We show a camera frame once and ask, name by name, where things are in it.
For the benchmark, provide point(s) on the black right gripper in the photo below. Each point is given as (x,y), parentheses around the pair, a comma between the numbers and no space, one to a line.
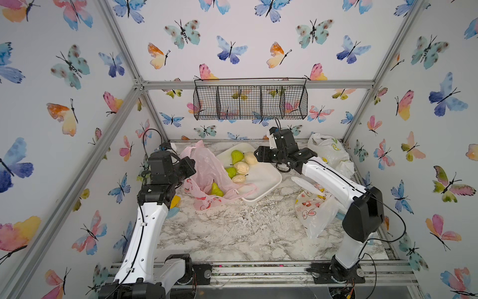
(262,152)

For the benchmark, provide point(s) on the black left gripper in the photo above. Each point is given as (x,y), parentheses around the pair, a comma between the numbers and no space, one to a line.
(188,166)

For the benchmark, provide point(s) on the pink plastic bag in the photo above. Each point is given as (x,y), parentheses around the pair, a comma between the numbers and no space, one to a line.
(209,169)

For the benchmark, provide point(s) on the green pear bottom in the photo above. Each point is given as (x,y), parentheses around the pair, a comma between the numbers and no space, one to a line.
(216,191)

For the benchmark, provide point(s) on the green pear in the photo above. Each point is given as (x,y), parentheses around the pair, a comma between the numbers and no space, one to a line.
(216,191)
(237,156)
(231,171)

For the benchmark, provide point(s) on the clear white plastic bag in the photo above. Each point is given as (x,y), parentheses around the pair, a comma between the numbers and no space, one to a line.
(316,208)

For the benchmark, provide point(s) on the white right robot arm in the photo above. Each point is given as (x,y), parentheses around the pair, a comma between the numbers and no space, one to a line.
(363,206)

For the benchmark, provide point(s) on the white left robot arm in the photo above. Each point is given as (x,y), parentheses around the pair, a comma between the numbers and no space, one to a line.
(135,278)

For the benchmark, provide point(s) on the yellow toy shovel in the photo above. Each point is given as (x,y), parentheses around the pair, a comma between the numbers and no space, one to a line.
(176,200)

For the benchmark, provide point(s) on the potted flower plant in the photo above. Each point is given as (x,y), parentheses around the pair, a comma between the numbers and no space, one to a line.
(144,173)

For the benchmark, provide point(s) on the white rectangular tray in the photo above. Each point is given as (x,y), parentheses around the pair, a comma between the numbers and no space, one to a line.
(263,175)

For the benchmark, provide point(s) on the beige pear top right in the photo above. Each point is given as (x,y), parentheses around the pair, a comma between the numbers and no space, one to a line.
(250,158)

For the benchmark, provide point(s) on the beige pear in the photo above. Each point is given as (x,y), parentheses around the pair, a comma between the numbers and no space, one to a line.
(250,158)
(242,167)
(239,178)

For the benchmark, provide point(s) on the light blue toy scoop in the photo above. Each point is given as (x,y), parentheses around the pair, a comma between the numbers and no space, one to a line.
(172,212)

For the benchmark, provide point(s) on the beige pear centre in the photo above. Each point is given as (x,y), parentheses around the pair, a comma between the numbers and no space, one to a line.
(242,167)

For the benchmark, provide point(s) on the green pear top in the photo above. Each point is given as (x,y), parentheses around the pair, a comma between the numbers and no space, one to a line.
(237,156)

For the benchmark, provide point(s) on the lemon print plastic bag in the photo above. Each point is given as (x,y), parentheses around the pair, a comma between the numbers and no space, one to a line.
(332,152)

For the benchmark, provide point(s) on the beige pear lower left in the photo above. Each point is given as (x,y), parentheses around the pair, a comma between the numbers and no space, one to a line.
(239,178)

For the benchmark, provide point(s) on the green pear left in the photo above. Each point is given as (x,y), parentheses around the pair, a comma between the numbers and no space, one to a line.
(231,171)

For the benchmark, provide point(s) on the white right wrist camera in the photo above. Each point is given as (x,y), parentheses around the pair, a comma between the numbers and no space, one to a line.
(274,137)

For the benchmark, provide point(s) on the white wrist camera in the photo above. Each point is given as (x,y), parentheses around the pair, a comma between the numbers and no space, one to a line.
(167,146)
(274,137)

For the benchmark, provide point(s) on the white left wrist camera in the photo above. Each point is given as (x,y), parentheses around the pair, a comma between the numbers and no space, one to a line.
(167,146)

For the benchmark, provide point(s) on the black wire wall basket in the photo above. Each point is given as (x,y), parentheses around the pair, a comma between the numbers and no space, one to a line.
(250,99)

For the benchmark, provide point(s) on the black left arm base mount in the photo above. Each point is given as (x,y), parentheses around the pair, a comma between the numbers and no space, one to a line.
(198,273)

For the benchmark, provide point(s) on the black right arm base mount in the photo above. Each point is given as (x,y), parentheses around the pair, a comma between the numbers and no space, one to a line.
(335,273)

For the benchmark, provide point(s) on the aluminium front rail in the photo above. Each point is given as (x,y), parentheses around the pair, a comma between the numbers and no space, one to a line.
(379,273)

